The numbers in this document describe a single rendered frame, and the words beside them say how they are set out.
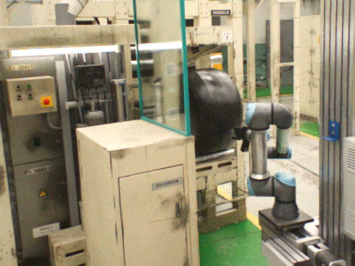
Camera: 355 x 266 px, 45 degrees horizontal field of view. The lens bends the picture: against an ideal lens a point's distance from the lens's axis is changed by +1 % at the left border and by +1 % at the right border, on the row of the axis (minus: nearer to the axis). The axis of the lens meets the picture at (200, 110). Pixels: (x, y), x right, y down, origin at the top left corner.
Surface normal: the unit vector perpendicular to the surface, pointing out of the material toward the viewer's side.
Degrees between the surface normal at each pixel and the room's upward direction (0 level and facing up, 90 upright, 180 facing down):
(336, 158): 90
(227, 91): 56
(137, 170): 90
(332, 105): 90
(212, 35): 90
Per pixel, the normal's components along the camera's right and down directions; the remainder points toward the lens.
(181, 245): 0.51, 0.13
